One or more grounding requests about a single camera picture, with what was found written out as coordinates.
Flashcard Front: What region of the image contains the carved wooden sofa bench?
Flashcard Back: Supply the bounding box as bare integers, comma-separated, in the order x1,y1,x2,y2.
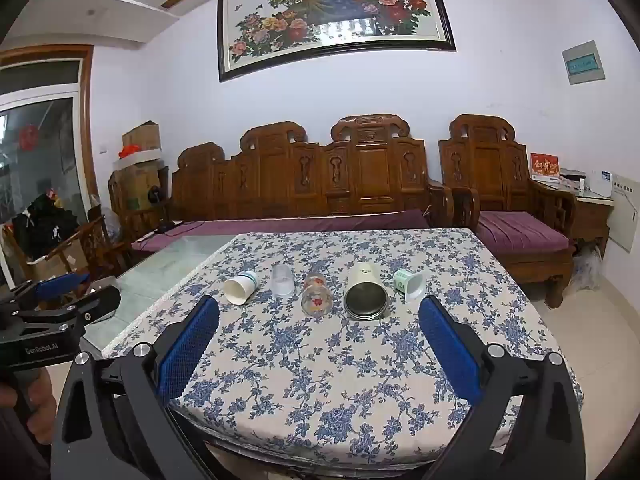
170,114,455,253

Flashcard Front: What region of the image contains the white paper cup teal print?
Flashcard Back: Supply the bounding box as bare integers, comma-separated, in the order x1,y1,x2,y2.
223,271,259,306

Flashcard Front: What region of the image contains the white wall cabinet panel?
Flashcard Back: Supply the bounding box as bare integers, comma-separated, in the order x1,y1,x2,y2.
607,172,640,253

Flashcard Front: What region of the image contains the wooden side table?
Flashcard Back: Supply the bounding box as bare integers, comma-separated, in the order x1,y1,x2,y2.
542,180,615,261

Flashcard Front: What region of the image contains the red desk calendar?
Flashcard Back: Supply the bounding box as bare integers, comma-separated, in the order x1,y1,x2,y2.
530,152,560,181

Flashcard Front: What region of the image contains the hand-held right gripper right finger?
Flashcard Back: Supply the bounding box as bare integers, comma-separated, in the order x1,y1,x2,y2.
417,295,588,480

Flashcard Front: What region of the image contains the carved wooden armchair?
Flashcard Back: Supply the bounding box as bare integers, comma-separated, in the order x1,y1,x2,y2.
439,114,578,309

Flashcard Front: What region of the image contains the blue floral tablecloth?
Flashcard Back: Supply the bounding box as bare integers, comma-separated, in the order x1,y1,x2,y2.
102,227,586,466

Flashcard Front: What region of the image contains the wooden framed glass door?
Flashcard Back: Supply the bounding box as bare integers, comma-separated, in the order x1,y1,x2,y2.
0,45,101,288

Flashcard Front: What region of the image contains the black desk fan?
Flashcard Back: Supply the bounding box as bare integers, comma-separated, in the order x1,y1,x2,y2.
148,185,169,233

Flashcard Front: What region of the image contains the glass cup red print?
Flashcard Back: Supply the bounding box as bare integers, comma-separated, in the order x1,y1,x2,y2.
300,272,334,317

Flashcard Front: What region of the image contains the long purple seat cushion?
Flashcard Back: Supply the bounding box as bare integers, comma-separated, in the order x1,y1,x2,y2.
131,209,431,256

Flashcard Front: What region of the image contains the person's left hand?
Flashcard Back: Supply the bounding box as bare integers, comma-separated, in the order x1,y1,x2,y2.
0,367,57,417

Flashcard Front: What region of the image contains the clear plastic cup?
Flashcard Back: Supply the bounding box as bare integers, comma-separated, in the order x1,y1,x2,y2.
270,265,296,297

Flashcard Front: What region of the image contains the framed peacock flower painting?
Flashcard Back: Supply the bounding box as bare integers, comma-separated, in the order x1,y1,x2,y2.
216,0,457,83

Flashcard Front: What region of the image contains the large cardboard box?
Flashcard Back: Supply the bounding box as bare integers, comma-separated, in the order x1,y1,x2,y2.
109,164,168,213

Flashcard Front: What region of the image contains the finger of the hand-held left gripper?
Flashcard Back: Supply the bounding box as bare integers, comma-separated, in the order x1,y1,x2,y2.
0,271,92,312
15,286,122,332

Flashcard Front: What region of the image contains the small green white cup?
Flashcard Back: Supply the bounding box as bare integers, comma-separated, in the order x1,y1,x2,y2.
392,269,427,302

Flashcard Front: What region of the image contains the wooden chair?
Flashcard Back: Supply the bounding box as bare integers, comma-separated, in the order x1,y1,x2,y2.
75,215,132,281

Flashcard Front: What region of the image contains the brown cardboard box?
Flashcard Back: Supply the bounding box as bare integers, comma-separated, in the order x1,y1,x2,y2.
122,121,162,153

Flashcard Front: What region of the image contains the clear plastic bag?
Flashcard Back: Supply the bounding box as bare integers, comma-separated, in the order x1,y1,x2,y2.
570,245,603,291

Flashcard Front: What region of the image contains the black bag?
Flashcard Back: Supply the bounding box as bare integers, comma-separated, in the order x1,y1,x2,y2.
12,204,79,259

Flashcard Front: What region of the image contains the grey wall electrical panel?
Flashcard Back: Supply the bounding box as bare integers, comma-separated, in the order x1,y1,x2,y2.
561,40,607,86

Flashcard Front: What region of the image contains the square purple seat cushion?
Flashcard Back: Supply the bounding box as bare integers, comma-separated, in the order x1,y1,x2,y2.
477,211,571,256

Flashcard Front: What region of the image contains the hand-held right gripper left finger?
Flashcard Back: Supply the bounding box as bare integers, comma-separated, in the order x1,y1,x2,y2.
50,295,236,480

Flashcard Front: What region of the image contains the white box blue label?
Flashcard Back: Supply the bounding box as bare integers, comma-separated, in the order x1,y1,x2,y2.
582,170,615,197

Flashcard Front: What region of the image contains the cream metal tumbler cup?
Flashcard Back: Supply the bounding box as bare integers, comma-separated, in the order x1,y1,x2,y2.
343,261,390,322

